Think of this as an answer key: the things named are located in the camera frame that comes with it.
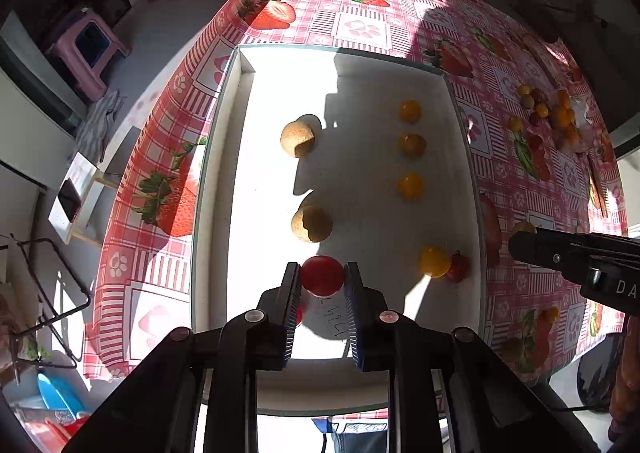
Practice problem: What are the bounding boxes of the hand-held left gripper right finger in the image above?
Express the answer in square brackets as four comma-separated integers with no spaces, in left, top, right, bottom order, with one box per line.
[343,261,598,453]

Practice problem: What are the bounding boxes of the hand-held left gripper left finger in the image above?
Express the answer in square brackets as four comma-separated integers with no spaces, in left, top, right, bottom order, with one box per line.
[62,262,303,453]

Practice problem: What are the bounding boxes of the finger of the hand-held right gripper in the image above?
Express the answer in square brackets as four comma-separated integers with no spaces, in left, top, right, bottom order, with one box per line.
[509,228,640,280]

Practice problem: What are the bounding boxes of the white tray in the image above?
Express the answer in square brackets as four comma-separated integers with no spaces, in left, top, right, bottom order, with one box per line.
[191,44,488,416]

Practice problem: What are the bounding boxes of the curved wooden stick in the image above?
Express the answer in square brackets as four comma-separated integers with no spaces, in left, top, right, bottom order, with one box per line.
[587,153,609,218]

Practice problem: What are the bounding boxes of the person's blue jeans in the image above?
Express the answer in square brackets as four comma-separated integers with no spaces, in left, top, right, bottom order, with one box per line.
[312,417,390,453]

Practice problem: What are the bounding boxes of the clear glass bowl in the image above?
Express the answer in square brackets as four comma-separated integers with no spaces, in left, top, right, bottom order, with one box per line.
[547,88,592,154]

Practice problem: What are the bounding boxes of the white low stand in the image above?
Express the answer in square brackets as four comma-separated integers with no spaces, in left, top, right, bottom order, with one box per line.
[47,153,122,247]

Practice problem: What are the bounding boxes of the blue plastic item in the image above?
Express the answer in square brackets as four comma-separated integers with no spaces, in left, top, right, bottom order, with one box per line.
[37,373,90,421]

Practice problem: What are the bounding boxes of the dark flat tablet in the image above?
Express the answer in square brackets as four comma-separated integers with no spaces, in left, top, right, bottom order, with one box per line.
[57,179,82,222]

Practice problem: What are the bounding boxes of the grey cloth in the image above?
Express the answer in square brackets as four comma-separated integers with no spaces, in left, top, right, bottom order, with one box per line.
[77,90,127,162]

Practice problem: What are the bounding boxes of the red strawberry print tablecloth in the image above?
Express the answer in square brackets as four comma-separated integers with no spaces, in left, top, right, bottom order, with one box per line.
[82,0,628,386]

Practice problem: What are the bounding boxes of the pink plastic stool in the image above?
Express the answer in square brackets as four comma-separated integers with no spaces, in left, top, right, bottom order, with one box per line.
[44,8,132,102]

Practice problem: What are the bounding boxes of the black metal wire rack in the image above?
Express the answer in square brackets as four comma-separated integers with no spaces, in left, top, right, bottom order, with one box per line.
[0,233,93,370]

